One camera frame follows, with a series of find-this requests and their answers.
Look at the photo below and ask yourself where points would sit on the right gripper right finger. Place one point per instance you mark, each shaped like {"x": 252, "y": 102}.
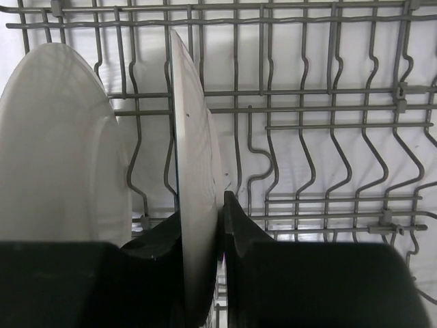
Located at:
{"x": 307, "y": 284}

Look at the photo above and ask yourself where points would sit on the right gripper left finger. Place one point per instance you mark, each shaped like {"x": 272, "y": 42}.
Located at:
{"x": 86, "y": 284}

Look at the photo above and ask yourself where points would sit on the white plate with rings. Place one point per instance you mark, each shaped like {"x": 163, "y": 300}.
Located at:
{"x": 63, "y": 158}

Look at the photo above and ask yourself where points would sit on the white plate blue rim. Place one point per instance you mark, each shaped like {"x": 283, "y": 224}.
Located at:
{"x": 198, "y": 184}

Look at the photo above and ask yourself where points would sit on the grey wire dish rack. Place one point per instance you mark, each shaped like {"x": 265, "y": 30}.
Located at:
{"x": 325, "y": 111}

